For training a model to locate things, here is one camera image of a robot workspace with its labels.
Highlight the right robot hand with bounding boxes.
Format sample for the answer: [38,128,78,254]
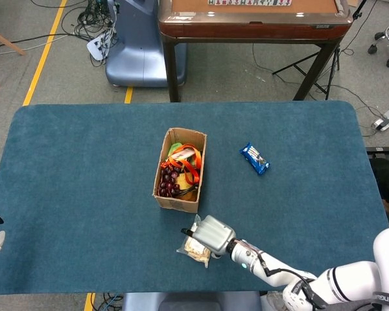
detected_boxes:
[180,214,237,259]

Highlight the clear bag of white snacks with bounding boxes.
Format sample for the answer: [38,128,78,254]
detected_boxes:
[176,214,215,269]

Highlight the blue cookie snack pack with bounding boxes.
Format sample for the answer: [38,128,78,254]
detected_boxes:
[239,142,271,176]

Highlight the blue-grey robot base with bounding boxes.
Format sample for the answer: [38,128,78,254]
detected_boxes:
[104,0,187,87]

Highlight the open cardboard box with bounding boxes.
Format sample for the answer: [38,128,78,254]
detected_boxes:
[152,127,208,214]

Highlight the clear plastic wrap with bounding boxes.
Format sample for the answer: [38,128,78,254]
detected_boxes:
[261,290,291,311]

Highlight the purple grape bunch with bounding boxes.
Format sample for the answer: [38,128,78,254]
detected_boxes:
[158,165,182,198]

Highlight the grey robot torso base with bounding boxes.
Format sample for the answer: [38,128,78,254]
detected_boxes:
[121,291,263,311]

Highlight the blue felt table mat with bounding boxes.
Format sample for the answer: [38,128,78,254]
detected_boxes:
[0,100,389,295]

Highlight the wooden pole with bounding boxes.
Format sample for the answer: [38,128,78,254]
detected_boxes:
[0,26,26,56]

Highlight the brown mahjong table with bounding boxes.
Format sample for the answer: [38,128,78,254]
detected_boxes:
[158,0,354,103]

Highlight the white and black power strip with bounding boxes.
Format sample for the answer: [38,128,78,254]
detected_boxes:
[371,108,389,132]

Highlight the black tripod stand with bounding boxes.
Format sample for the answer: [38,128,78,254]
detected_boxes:
[272,0,369,100]

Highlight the white power strip with plugs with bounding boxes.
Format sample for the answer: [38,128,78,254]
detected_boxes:
[86,30,116,62]

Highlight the face-up mahjong tile row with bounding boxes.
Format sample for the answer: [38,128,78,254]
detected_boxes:
[208,0,292,6]

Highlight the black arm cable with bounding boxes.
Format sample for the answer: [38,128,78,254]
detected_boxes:
[257,251,328,308]

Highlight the cables under table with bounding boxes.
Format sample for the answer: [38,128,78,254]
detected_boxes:
[95,292,123,311]

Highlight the black frame beside table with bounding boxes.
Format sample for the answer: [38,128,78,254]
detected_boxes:
[366,146,389,208]

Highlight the black floor cable bundle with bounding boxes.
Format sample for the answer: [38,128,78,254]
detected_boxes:
[61,0,117,67]

